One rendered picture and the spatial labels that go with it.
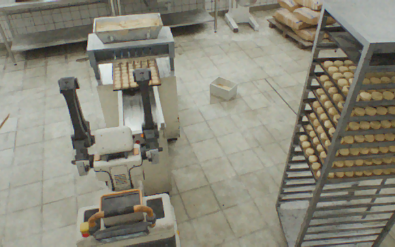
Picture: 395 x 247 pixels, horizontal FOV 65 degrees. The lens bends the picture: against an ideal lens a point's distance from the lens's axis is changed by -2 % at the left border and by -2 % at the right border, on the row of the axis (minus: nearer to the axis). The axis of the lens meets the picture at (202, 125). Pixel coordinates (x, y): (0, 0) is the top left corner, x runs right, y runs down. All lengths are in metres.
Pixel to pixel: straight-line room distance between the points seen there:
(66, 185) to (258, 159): 1.90
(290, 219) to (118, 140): 1.53
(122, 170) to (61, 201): 1.34
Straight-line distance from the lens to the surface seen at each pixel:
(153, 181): 2.77
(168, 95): 3.04
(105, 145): 1.90
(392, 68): 1.57
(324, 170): 1.81
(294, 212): 2.78
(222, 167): 3.20
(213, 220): 2.82
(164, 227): 1.85
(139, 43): 2.79
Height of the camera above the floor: 2.35
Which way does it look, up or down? 40 degrees down
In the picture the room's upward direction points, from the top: straight up
